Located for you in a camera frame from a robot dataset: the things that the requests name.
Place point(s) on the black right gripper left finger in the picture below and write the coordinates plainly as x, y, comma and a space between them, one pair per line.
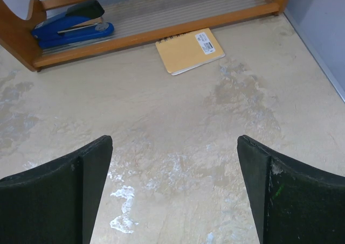
56, 202

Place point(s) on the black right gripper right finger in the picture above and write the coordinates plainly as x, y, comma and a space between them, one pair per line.
291, 202

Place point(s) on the wooden three-tier shelf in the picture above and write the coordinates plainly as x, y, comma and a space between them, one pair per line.
135, 22

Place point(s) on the blue stapler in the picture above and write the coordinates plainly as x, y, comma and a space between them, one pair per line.
80, 22

